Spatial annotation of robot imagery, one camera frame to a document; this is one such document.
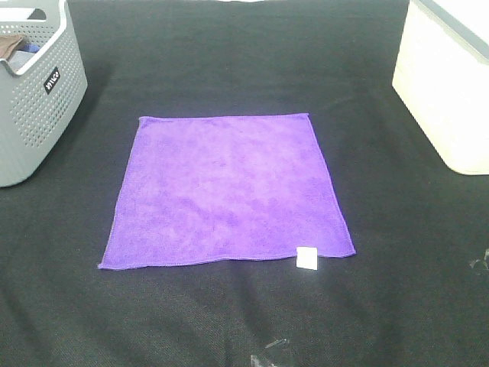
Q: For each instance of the purple microfiber towel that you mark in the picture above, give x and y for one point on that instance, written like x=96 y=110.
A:
x=199 y=190

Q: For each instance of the black table cover cloth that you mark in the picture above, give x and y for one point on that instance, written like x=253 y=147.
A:
x=415 y=293

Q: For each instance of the grey perforated laundry basket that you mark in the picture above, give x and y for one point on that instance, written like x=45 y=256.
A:
x=38 y=100

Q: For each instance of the white storage bin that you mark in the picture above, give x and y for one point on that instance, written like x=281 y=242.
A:
x=441 y=76

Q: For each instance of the blue cloth in basket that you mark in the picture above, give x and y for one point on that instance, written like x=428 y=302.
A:
x=21 y=56

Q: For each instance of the brown cloth in basket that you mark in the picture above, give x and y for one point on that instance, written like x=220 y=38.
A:
x=9 y=44

